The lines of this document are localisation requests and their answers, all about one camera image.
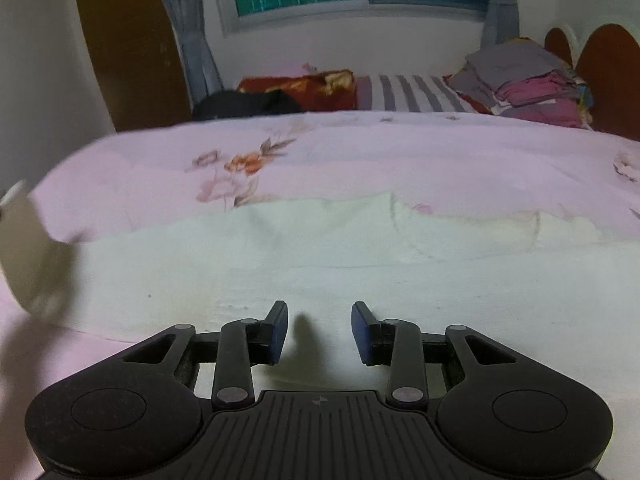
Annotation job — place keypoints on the white small garment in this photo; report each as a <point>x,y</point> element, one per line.
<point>310,260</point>

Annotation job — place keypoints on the grey striped pillow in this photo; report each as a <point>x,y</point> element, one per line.
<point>415,92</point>

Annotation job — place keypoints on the grey curtain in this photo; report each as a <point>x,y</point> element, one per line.
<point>187,30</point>
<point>502,0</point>

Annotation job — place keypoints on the red floral pillow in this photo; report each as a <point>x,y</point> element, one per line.
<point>300,87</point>

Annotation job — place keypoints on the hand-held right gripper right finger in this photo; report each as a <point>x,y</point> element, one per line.
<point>361,334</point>

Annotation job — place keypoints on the brown wooden door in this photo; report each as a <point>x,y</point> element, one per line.
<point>127,45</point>

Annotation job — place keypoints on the brown heart-shaped headboard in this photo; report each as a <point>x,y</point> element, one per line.
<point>612,75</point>

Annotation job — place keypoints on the stack of folded clothes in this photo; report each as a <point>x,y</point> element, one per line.
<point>525,82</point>

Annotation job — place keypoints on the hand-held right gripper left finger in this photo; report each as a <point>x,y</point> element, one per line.
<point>279,334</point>

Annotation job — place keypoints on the black cloth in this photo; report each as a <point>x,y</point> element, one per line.
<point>247,102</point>

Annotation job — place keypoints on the pink floral bedsheet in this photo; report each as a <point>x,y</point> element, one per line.
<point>350,155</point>

